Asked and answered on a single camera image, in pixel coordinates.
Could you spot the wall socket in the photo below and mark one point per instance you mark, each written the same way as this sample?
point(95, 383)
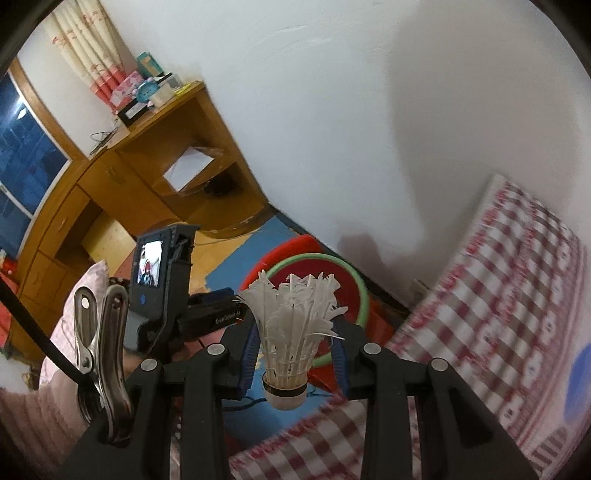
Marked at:
point(421, 289)

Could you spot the white feather shuttlecock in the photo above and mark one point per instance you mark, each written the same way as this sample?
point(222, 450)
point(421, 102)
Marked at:
point(286, 350)

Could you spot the black box white label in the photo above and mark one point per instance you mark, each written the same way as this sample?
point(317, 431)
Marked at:
point(131, 115)

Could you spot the pink tissue box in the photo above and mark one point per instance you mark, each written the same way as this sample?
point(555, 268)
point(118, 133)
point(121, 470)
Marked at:
point(124, 87)

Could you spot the window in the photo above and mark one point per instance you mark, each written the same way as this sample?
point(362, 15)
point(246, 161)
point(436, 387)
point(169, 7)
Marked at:
point(23, 152)

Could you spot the red plastic stool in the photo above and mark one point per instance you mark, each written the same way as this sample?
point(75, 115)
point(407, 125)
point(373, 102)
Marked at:
point(295, 244)

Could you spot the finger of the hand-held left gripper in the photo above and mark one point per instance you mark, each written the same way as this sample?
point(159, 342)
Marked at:
point(214, 297)

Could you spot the checked heart print bed sheet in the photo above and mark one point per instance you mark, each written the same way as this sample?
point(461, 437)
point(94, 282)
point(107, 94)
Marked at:
point(508, 300)

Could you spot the blue foam floor mat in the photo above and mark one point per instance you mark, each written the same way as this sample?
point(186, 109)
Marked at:
point(258, 244)

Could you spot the blue alarm clock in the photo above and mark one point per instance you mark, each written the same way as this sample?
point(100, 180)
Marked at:
point(147, 91)

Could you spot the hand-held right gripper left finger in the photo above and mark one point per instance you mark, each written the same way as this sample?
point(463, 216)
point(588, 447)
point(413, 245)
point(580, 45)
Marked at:
point(247, 364)

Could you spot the light wooden stool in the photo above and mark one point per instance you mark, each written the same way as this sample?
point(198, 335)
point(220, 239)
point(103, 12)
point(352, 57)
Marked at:
point(108, 240)

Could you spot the teal box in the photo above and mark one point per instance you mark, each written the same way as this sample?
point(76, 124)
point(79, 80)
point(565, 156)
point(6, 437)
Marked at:
point(150, 64)

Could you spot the red bin green rim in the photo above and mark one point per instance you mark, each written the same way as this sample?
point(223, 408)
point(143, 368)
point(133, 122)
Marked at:
point(353, 295)

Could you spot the pale pink patterned clothing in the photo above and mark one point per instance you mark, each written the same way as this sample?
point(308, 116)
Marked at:
point(69, 295)

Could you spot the wooden desk cabinet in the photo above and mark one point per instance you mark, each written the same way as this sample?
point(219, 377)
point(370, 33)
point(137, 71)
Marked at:
point(138, 152)

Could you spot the metal spring clip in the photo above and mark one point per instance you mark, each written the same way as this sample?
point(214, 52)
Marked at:
point(111, 350)

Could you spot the clear plastic container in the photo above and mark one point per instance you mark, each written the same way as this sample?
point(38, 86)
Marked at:
point(170, 82)

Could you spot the clear tape roll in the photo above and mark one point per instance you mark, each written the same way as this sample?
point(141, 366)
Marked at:
point(161, 98)

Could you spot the person's left forearm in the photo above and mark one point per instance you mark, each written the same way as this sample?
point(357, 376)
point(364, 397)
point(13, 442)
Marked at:
point(32, 429)

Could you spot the white paper plastic sleeve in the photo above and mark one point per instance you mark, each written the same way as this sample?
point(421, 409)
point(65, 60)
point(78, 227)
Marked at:
point(187, 166)

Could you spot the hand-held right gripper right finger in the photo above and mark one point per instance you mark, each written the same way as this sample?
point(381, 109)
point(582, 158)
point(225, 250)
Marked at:
point(340, 369)

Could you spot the yellow note pad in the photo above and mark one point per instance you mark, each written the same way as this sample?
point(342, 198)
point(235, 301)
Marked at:
point(183, 89)

